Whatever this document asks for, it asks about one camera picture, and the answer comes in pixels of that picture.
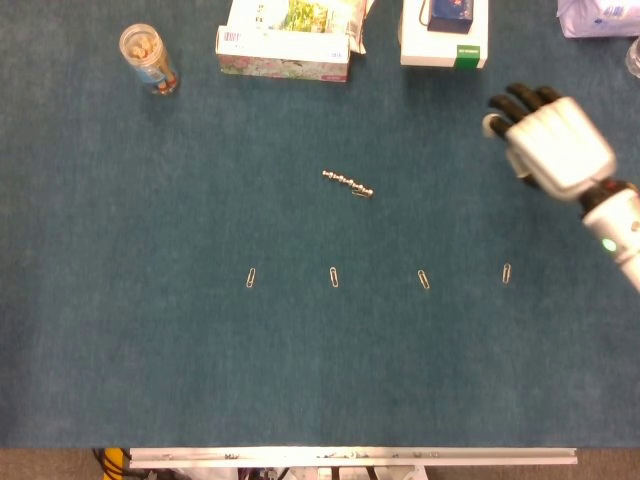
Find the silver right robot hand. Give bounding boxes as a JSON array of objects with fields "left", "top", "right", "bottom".
[{"left": 481, "top": 82, "right": 619, "bottom": 203}]

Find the silver magnetic bead rod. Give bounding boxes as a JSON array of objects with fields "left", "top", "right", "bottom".
[{"left": 322, "top": 169, "right": 375, "bottom": 196}]

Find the clear water bottle green label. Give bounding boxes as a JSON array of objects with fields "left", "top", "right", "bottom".
[{"left": 624, "top": 35, "right": 640, "bottom": 79}]

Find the white bag blue print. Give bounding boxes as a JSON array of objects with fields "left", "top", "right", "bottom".
[{"left": 556, "top": 0, "right": 640, "bottom": 40}]

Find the white box green label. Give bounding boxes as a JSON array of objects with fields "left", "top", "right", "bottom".
[{"left": 399, "top": 0, "right": 489, "bottom": 70}]

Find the dark blue small box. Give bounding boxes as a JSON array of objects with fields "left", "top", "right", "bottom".
[{"left": 426, "top": 0, "right": 475, "bottom": 35}]

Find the white wet wipes pack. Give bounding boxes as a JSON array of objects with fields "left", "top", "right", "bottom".
[{"left": 226, "top": 0, "right": 375, "bottom": 55}]

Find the floral tissue box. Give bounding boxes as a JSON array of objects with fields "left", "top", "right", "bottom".
[{"left": 215, "top": 25, "right": 352, "bottom": 84}]

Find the teal felt table mat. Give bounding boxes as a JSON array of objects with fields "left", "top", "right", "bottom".
[{"left": 0, "top": 0, "right": 640, "bottom": 450}]

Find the clear plastic jar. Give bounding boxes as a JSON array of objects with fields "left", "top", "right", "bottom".
[{"left": 118, "top": 23, "right": 180, "bottom": 96}]

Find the aluminium rail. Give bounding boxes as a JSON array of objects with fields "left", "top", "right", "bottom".
[{"left": 128, "top": 446, "right": 579, "bottom": 470}]

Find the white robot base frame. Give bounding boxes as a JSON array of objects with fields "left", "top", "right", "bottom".
[{"left": 189, "top": 464, "right": 429, "bottom": 480}]

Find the yellow and black cable bundle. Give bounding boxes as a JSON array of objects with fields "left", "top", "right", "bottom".
[{"left": 92, "top": 447, "right": 132, "bottom": 480}]

